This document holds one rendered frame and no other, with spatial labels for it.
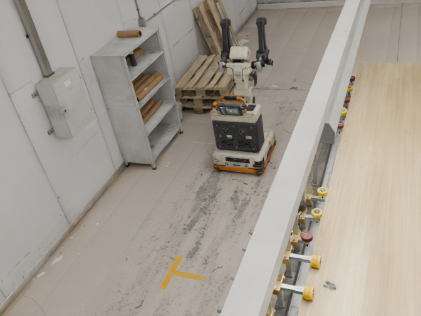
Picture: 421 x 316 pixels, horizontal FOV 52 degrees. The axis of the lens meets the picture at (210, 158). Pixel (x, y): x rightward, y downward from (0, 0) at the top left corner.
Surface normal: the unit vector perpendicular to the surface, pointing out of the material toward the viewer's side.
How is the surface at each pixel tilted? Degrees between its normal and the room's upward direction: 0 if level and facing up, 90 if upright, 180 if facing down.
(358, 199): 0
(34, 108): 90
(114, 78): 90
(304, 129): 0
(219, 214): 0
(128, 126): 90
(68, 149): 90
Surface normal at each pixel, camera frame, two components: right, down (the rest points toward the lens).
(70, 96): 0.92, 0.08
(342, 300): -0.15, -0.81
